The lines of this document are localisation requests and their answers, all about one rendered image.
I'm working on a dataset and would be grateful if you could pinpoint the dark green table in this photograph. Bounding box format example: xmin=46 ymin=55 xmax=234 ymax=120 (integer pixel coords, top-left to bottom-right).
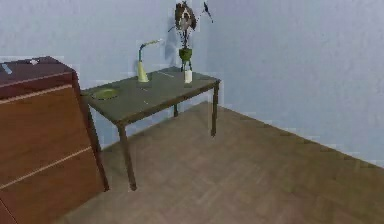
xmin=80 ymin=66 xmax=222 ymax=192

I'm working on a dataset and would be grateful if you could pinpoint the house plant in green pot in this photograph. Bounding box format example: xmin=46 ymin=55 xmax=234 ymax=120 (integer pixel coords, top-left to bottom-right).
xmin=167 ymin=0 xmax=214 ymax=73

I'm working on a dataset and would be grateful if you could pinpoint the yellow-green desk lamp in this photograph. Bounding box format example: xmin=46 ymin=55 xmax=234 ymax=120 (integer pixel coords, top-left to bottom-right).
xmin=136 ymin=39 xmax=163 ymax=84

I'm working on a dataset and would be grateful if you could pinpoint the green plate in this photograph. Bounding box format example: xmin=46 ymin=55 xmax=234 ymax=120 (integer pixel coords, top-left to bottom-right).
xmin=92 ymin=88 xmax=120 ymax=101

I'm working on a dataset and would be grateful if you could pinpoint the brown chest of drawers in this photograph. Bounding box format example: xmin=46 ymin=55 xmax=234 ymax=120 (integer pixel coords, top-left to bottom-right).
xmin=0 ymin=55 xmax=111 ymax=224

